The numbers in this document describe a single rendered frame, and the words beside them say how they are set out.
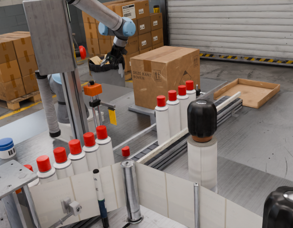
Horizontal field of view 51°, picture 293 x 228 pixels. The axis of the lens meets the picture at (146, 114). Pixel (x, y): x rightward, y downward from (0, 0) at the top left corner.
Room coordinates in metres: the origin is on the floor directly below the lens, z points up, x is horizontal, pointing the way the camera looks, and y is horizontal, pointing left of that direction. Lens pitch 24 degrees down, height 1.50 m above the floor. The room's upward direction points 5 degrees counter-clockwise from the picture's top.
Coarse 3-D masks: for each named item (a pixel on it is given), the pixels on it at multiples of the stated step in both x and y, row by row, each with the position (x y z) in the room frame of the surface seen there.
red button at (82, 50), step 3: (81, 48) 0.84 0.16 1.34; (84, 48) 0.84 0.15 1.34; (75, 51) 0.84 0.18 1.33; (78, 51) 0.84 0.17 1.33; (81, 51) 0.83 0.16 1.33; (84, 51) 0.84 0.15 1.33; (78, 54) 0.84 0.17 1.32; (81, 54) 0.83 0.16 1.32; (84, 54) 0.83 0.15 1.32; (81, 57) 0.83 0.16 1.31; (84, 57) 0.84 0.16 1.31
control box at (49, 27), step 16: (32, 0) 0.80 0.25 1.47; (48, 0) 0.80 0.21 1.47; (64, 0) 0.82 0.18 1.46; (32, 16) 0.79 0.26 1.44; (48, 16) 0.80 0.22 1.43; (64, 16) 0.81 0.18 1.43; (32, 32) 0.79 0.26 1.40; (48, 32) 0.80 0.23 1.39; (64, 32) 0.81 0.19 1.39; (48, 48) 0.80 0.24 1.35; (64, 48) 0.81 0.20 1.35; (48, 64) 0.80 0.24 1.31; (64, 64) 0.80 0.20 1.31
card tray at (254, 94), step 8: (240, 80) 1.81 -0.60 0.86; (248, 80) 1.77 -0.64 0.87; (224, 88) 1.69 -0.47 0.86; (232, 88) 1.74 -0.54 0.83; (240, 88) 1.73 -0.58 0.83; (248, 88) 1.72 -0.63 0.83; (256, 88) 1.71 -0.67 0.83; (264, 88) 1.70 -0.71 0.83; (272, 88) 1.67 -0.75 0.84; (216, 96) 1.62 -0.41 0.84; (240, 96) 1.61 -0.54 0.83; (248, 96) 1.59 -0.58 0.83; (256, 96) 1.58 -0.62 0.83; (264, 96) 1.49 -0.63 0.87; (272, 96) 1.57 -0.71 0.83; (248, 104) 1.48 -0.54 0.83; (256, 104) 1.47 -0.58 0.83
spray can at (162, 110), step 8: (160, 96) 1.08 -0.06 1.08; (160, 104) 1.06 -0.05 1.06; (160, 112) 1.05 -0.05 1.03; (168, 112) 1.07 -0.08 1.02; (160, 120) 1.05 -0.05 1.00; (168, 120) 1.06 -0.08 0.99; (160, 128) 1.05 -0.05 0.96; (168, 128) 1.06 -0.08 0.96; (160, 136) 1.05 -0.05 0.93; (168, 136) 1.06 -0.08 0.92; (160, 144) 1.06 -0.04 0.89
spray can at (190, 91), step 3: (186, 81) 1.22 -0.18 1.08; (189, 81) 1.22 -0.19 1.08; (192, 81) 1.21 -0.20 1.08; (186, 84) 1.21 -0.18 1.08; (189, 84) 1.20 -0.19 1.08; (192, 84) 1.21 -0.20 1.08; (186, 87) 1.21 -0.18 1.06; (189, 87) 1.20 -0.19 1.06; (192, 87) 1.21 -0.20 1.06; (186, 90) 1.21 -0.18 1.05; (189, 90) 1.21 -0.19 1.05; (192, 90) 1.21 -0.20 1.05; (195, 90) 1.22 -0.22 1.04; (189, 93) 1.20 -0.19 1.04; (192, 93) 1.20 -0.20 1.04; (195, 93) 1.21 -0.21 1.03; (189, 96) 1.20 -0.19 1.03; (192, 96) 1.20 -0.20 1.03; (195, 96) 1.21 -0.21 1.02; (189, 99) 1.20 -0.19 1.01; (192, 99) 1.20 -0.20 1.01; (195, 99) 1.21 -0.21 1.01; (189, 102) 1.20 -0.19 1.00
